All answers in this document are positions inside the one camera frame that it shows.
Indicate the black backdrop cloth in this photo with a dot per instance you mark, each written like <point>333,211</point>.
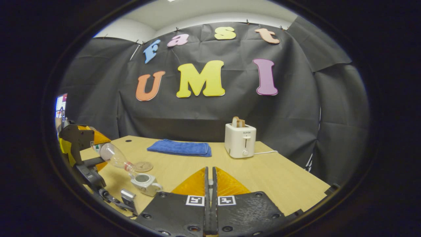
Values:
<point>263,125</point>

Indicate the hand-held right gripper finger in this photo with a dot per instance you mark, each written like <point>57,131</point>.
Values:
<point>207,214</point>
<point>214,214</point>

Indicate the white ceramic teacup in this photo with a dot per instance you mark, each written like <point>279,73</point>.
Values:
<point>146,186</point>

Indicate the blue folded towel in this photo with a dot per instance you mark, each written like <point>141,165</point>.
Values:
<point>179,148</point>

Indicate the round wooden coaster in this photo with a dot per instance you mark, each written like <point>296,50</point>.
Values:
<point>144,167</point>

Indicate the computer monitor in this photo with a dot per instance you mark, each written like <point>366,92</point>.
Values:
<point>61,105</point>

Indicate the white teacup lid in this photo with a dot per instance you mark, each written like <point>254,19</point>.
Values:
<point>210,184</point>

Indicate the clear plastic water bottle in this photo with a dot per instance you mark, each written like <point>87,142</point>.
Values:
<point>115,156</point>

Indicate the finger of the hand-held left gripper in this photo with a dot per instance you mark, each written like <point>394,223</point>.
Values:
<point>101,166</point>
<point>77,138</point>

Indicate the toast slice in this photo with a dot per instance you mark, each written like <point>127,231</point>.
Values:
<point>235,122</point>
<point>241,123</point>

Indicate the white toaster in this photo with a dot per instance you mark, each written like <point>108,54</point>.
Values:
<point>239,141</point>

